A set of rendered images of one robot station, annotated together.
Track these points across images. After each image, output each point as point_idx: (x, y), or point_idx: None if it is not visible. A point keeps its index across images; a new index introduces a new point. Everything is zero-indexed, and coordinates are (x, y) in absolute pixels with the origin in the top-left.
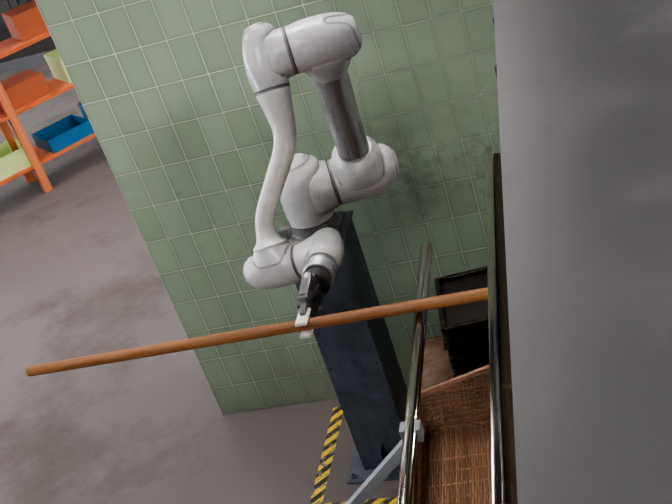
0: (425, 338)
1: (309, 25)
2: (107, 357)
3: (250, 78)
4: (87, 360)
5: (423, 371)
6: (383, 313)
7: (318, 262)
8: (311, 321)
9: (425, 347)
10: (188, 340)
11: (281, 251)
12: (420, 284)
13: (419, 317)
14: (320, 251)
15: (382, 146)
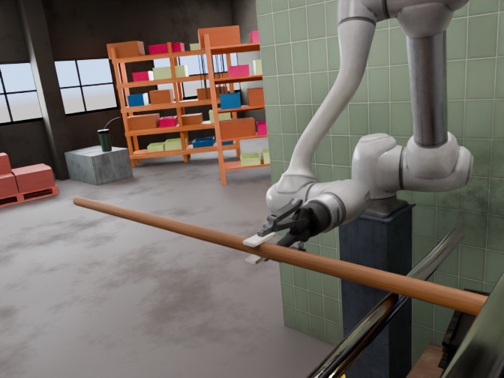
0: (437, 345)
1: None
2: (112, 209)
3: (337, 8)
4: (102, 206)
5: (418, 375)
6: (343, 272)
7: (322, 199)
8: (263, 246)
9: (433, 353)
10: (163, 219)
11: (301, 183)
12: (420, 264)
13: (388, 300)
14: (333, 192)
15: (462, 148)
